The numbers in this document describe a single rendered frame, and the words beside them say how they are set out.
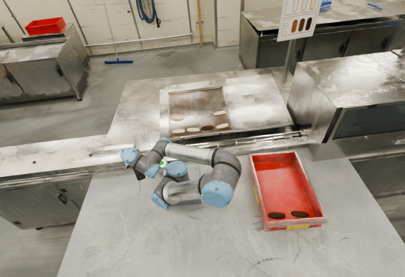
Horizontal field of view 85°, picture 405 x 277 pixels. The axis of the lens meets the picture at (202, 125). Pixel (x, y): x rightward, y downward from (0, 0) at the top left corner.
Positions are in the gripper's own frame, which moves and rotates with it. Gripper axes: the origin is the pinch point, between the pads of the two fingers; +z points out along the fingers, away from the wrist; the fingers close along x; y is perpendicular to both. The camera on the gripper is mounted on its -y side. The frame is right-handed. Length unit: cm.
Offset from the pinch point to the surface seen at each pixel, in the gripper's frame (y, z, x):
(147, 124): 37, 49, -14
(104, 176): 5.5, 28.0, 27.2
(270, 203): -52, -8, -65
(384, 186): -92, 33, -183
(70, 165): 21, 26, 46
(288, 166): -38, 2, -92
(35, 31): 295, 203, 101
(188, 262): -58, -13, -8
